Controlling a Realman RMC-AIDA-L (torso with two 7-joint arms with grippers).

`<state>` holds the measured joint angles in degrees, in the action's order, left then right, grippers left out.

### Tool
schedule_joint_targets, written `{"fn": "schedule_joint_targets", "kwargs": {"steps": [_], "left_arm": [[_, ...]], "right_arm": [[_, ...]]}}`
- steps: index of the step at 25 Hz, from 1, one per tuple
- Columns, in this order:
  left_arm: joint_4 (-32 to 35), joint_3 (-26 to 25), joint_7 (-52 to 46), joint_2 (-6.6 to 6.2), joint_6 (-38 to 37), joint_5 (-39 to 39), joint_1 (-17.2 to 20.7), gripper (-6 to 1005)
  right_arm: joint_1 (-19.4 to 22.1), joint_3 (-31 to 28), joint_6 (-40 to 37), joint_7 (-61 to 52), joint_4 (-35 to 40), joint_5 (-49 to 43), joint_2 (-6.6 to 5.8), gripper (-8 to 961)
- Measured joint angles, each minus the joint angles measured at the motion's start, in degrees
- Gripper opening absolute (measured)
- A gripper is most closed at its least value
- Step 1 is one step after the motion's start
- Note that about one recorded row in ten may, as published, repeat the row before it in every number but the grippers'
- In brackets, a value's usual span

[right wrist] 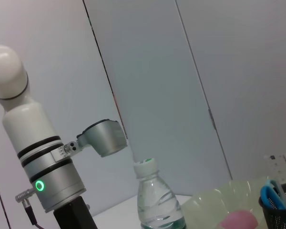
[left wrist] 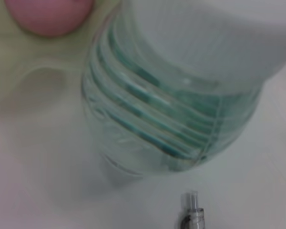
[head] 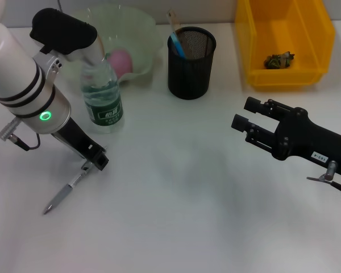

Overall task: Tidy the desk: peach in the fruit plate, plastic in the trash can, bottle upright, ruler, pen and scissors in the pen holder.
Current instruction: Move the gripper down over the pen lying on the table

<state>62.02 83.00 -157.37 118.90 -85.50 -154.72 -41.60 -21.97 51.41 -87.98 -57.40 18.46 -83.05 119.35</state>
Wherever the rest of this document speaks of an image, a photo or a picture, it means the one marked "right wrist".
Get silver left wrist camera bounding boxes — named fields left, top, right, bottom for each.
left=63, top=119, right=128, bottom=158

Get pink peach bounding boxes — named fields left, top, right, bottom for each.
left=219, top=209, right=259, bottom=229

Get blue scissors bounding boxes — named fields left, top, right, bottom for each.
left=260, top=179, right=286, bottom=210

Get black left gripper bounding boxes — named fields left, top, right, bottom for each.
left=52, top=195, right=99, bottom=229

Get translucent green fruit plate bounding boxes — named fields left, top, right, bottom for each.
left=181, top=176, right=270, bottom=229

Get black mesh pen holder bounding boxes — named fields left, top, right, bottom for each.
left=258, top=181, right=286, bottom=229

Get clear green-label water bottle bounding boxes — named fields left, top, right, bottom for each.
left=133, top=157, right=187, bottom=229

